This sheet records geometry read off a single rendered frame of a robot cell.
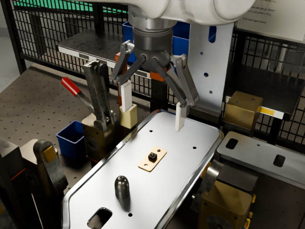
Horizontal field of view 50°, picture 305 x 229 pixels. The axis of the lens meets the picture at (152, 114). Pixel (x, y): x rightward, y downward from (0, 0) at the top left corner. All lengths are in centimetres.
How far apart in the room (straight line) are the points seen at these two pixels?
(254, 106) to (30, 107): 105
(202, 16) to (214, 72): 53
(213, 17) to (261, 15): 74
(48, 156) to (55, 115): 81
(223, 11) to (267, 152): 54
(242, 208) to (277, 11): 65
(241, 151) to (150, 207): 29
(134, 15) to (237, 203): 40
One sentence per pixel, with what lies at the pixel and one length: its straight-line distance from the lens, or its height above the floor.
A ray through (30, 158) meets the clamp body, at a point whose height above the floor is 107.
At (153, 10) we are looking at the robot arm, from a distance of 41.
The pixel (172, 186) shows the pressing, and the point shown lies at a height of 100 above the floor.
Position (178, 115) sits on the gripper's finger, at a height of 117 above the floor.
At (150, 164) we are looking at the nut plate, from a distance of 78.
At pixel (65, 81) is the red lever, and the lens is 84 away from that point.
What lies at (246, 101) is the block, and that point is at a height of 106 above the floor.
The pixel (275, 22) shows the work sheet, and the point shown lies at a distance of 111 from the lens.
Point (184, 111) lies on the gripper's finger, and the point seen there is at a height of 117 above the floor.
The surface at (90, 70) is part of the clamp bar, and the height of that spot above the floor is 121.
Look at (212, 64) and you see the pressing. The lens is 90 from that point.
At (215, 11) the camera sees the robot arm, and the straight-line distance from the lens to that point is 38.
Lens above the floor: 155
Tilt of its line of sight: 36 degrees down
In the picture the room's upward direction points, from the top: straight up
